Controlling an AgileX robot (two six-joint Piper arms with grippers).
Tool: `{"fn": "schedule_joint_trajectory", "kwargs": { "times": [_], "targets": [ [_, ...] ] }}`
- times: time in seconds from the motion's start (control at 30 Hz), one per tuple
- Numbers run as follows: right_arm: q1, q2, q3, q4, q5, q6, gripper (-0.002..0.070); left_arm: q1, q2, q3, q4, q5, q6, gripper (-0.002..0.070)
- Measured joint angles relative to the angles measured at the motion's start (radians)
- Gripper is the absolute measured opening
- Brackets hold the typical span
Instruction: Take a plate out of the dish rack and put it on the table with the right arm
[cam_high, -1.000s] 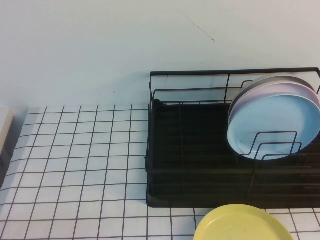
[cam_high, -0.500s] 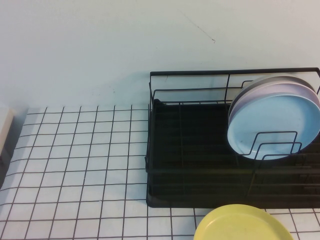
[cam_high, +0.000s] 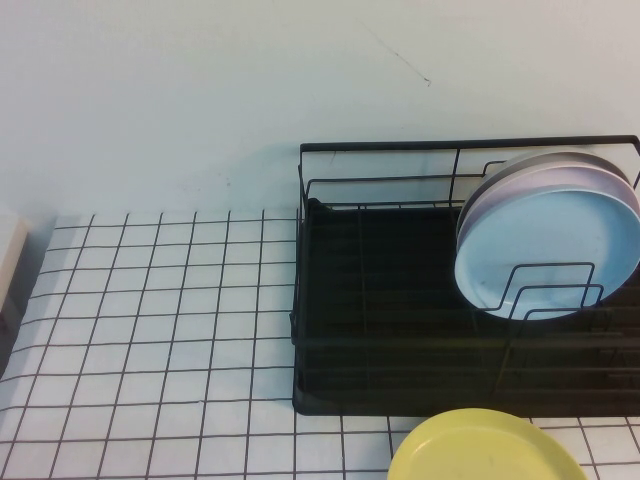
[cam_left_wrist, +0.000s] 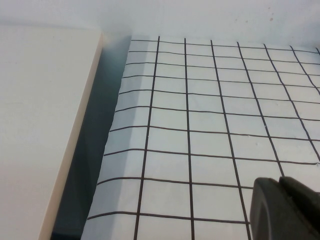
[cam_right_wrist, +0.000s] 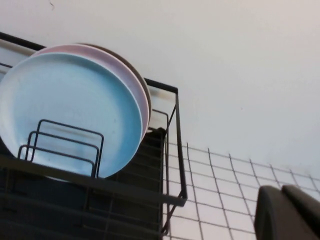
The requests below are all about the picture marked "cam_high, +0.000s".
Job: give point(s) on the grey plate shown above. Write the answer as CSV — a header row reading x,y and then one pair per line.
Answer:
x,y
550,157

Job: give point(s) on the black plastic drip tray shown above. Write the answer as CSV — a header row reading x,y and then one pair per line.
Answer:
x,y
400,260

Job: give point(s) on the light blue plate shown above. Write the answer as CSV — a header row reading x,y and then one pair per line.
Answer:
x,y
540,235

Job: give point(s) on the lilac plate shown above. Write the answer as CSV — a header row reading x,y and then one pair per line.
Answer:
x,y
550,175

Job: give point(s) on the cream white board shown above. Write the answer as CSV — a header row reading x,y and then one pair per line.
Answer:
x,y
11,260

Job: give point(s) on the white black-grid tablecloth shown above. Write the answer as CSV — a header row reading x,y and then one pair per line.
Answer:
x,y
150,300

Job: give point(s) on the yellow plate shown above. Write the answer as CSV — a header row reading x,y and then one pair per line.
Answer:
x,y
475,450

